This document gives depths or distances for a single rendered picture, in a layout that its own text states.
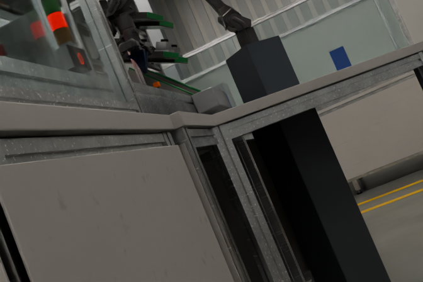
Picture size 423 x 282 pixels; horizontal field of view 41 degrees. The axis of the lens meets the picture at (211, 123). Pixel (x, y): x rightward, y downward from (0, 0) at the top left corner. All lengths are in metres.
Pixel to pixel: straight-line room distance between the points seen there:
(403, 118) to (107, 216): 5.09
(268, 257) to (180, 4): 9.68
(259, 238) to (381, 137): 4.31
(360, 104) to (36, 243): 5.21
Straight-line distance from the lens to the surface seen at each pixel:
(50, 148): 0.61
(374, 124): 5.62
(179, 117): 1.06
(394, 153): 5.64
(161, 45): 2.15
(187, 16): 10.82
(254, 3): 10.55
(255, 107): 1.43
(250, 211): 1.38
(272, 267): 1.40
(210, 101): 1.62
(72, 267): 0.54
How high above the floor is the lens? 0.72
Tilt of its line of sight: 5 degrees up
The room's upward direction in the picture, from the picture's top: 23 degrees counter-clockwise
